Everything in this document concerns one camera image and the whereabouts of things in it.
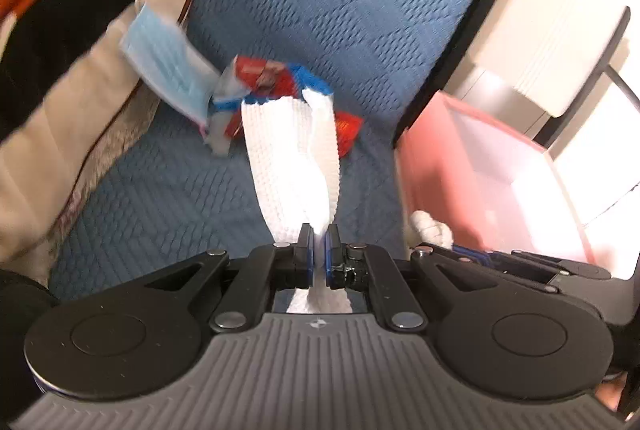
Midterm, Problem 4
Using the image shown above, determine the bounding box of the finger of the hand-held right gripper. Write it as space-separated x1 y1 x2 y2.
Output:
450 245 613 297

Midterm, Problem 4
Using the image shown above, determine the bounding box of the red black cream striped blanket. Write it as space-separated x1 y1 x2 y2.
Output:
0 0 213 271

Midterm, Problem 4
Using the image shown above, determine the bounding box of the white cloth strip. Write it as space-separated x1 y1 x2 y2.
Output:
241 90 358 317

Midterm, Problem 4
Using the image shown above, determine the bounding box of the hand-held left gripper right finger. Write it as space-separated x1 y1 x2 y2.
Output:
324 225 498 332

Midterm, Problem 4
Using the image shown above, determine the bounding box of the pink cardboard box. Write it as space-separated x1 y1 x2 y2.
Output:
394 90 640 281

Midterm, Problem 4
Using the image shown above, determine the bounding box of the blue face mask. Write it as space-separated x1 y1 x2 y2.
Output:
119 4 219 127

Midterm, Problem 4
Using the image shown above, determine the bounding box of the person's right hand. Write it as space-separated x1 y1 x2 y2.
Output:
596 371 630 412

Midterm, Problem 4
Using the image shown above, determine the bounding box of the red foil packet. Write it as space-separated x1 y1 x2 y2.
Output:
332 111 364 159

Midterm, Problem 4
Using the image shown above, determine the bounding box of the grey floral lace cloth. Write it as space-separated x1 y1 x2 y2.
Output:
50 74 167 261

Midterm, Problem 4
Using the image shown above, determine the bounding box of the red blue snack wrapper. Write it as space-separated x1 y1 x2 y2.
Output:
204 56 334 157

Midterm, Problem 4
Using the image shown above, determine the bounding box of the white folding chair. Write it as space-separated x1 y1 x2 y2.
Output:
395 0 640 151

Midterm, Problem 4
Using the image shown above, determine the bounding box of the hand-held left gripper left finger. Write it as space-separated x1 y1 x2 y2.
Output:
145 223 317 332

